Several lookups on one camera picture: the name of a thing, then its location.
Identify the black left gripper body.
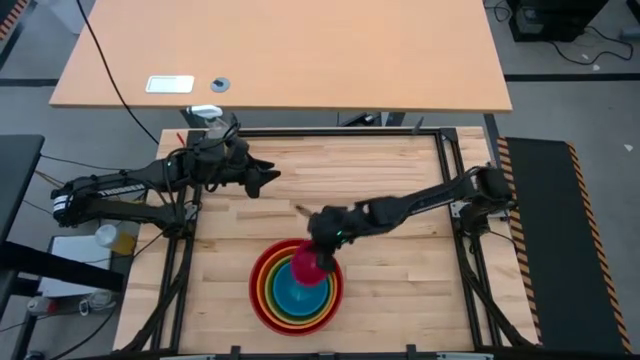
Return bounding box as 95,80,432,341
192,134,257,194

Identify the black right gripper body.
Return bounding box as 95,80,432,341
308,203,372,252

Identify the small pink-red plastic bowl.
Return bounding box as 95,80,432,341
289,239,332,288

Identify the blue plastic bowl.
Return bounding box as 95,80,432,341
271,260,329,318

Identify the yellow plastic bowl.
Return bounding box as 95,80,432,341
259,249,336,327

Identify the lime green plastic bowl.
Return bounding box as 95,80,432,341
264,254,332,322

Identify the orange plastic bowl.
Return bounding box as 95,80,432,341
255,244,340,331

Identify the stack of rainbow nested bowls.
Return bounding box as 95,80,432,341
248,238,345,337

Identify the white flat rectangular device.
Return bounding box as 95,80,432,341
145,74,196,95

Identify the light brown wooden desk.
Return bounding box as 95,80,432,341
48,0,514,114

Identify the plastic bottle with white cap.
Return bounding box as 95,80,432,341
94,223,138,257

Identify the white flat box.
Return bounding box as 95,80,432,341
37,234,114,299

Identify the black mat with hazard stripes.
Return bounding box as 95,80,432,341
495,135,634,356

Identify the black computer tower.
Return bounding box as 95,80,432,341
506,0,609,44

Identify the white camera on frame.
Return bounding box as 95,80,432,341
184,104,225,121

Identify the black metal table frame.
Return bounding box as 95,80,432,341
119,126,541,360

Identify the long black cable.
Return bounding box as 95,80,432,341
74,0,161,146

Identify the black floor cable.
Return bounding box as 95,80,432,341
548,23,636,67

